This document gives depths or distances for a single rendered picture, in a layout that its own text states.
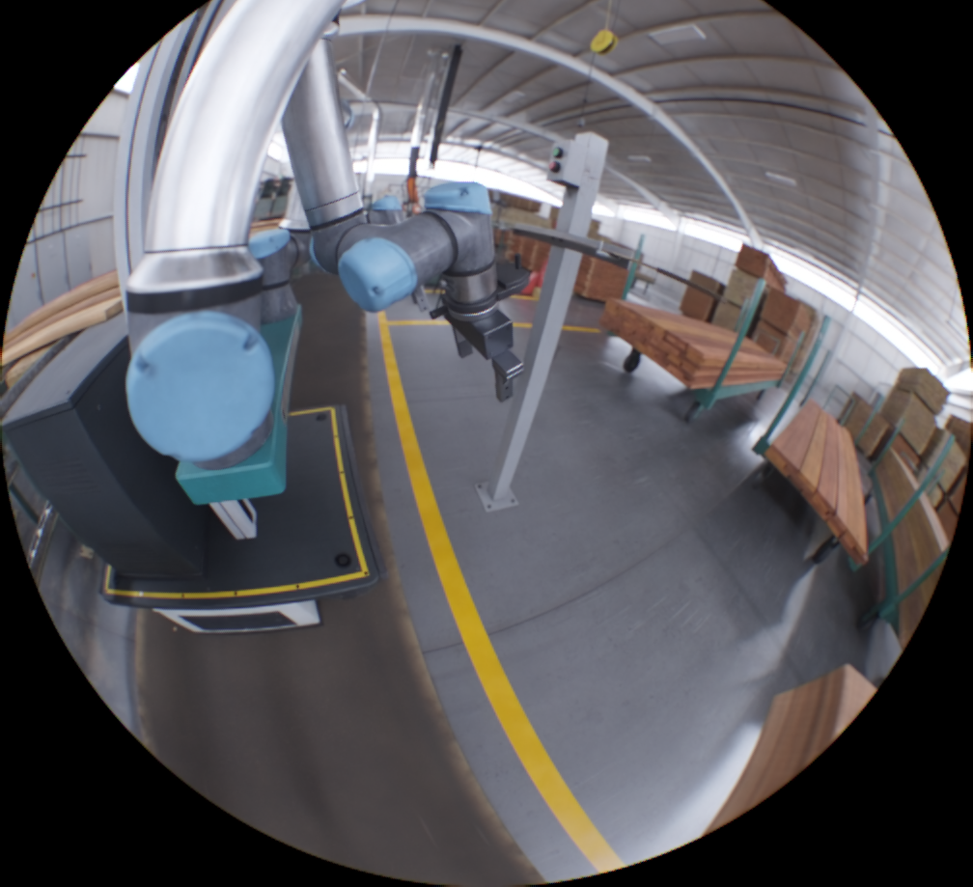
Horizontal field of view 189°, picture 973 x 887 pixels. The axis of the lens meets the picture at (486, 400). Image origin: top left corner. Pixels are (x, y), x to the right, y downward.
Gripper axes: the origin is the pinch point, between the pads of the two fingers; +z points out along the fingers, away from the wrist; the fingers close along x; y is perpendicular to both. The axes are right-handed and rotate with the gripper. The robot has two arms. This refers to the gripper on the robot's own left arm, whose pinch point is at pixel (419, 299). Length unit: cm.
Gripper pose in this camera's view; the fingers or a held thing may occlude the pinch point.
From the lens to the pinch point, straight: 87.8
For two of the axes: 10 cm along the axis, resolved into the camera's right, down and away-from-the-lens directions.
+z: 2.5, 7.9, 5.7
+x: -3.6, -4.7, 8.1
